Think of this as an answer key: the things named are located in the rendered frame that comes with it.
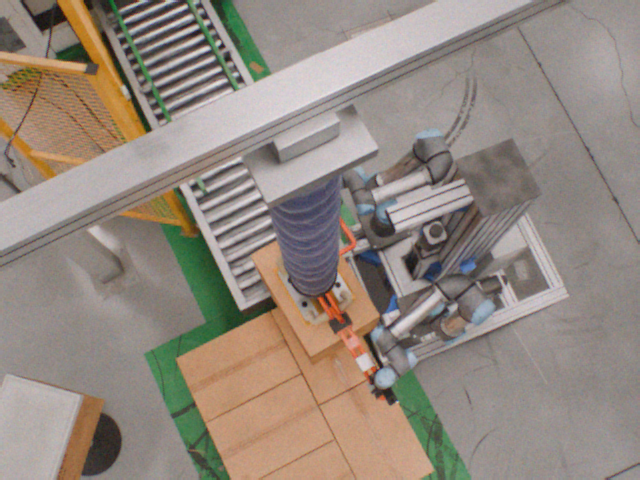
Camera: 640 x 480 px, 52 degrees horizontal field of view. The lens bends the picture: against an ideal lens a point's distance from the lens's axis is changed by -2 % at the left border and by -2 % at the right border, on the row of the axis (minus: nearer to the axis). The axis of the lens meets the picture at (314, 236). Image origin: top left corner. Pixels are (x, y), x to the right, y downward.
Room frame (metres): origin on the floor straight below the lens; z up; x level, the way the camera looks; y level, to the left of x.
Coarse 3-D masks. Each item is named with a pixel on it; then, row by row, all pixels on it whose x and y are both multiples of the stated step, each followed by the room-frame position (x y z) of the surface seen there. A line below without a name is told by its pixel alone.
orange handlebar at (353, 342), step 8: (344, 224) 0.99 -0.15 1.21; (352, 240) 0.91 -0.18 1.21; (344, 248) 0.87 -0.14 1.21; (352, 248) 0.87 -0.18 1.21; (320, 296) 0.63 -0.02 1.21; (328, 296) 0.63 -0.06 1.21; (328, 312) 0.56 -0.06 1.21; (344, 336) 0.44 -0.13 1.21; (352, 336) 0.44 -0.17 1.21; (352, 344) 0.40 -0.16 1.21; (360, 344) 0.40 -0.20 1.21; (352, 352) 0.36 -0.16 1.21
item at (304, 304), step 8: (280, 272) 0.78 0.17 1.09; (280, 280) 0.74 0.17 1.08; (288, 280) 0.74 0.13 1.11; (288, 288) 0.70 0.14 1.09; (288, 296) 0.66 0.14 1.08; (296, 304) 0.62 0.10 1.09; (304, 304) 0.61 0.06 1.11; (312, 304) 0.62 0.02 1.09; (304, 312) 0.58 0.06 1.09; (320, 312) 0.58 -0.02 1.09; (304, 320) 0.54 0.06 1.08
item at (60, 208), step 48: (480, 0) 0.94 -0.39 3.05; (528, 0) 0.94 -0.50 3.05; (336, 48) 0.82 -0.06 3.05; (384, 48) 0.81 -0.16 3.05; (432, 48) 0.82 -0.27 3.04; (240, 96) 0.70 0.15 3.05; (288, 96) 0.70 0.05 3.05; (336, 96) 0.71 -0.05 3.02; (144, 144) 0.60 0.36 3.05; (192, 144) 0.59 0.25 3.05; (240, 144) 0.61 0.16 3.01; (48, 192) 0.49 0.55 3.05; (96, 192) 0.49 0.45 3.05; (144, 192) 0.51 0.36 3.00; (0, 240) 0.39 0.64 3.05; (48, 240) 0.41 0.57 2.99
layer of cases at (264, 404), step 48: (240, 336) 0.55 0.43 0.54; (288, 336) 0.54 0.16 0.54; (192, 384) 0.28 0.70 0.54; (240, 384) 0.28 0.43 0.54; (288, 384) 0.27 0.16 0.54; (336, 384) 0.27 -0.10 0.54; (240, 432) 0.02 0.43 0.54; (288, 432) 0.01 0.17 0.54; (336, 432) 0.01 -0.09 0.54; (384, 432) 0.00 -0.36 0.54
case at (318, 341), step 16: (256, 256) 0.88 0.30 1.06; (272, 256) 0.87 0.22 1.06; (272, 272) 0.79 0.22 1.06; (352, 272) 0.78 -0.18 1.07; (272, 288) 0.71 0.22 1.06; (352, 288) 0.70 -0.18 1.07; (288, 304) 0.63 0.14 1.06; (320, 304) 0.62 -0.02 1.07; (336, 304) 0.62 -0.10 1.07; (352, 304) 0.62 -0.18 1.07; (368, 304) 0.61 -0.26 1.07; (288, 320) 0.55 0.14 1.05; (352, 320) 0.54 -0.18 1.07; (368, 320) 0.54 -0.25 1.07; (304, 336) 0.46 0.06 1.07; (320, 336) 0.46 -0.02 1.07; (336, 336) 0.46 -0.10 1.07; (320, 352) 0.39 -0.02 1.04
